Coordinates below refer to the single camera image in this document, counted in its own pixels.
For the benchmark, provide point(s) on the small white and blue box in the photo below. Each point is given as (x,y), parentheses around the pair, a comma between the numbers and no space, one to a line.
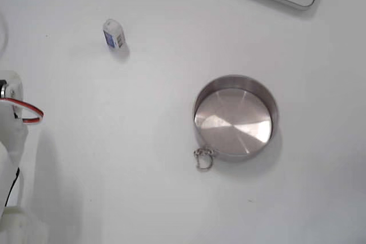
(114,35)

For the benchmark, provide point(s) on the round metal bowl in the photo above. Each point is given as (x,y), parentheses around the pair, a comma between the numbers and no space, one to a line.
(234,124)

